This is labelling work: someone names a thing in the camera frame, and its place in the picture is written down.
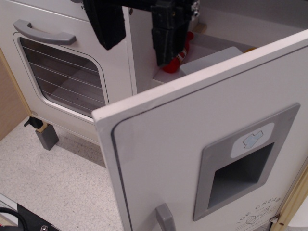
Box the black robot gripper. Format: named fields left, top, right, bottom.
left=82, top=0, right=200, bottom=67

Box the white toy fridge door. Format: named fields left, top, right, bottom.
left=92, top=31, right=308, bottom=231

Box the grey box inside fridge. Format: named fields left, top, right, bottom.
left=179, top=47, right=243, bottom=77

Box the red toy ketchup bottle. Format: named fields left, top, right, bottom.
left=162, top=31, right=194, bottom=74

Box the wooden shelf support block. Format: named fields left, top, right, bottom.
left=193, top=23, right=207, bottom=34

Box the oven temperature knob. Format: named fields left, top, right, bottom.
left=70, top=0, right=83, bottom=4

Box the white toy oven door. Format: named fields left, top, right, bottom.
left=0, top=0, right=110, bottom=145

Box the black clamp on leg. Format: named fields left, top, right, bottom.
left=24, top=116, right=43, bottom=129

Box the grey kitchen leg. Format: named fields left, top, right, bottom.
left=36, top=125, right=59, bottom=151

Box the grey ice dispenser panel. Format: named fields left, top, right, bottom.
left=193, top=103, right=300, bottom=221

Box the grey oven door handle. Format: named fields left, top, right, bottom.
left=13, top=19, right=77, bottom=45

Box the grey fridge door handle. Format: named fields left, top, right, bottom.
left=155, top=203, right=176, bottom=231

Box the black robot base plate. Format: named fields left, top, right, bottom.
left=17, top=204, right=59, bottom=231

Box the black and red cable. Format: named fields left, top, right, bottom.
left=0, top=206, right=25, bottom=231

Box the wooden side post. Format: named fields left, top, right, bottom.
left=271, top=166, right=308, bottom=231

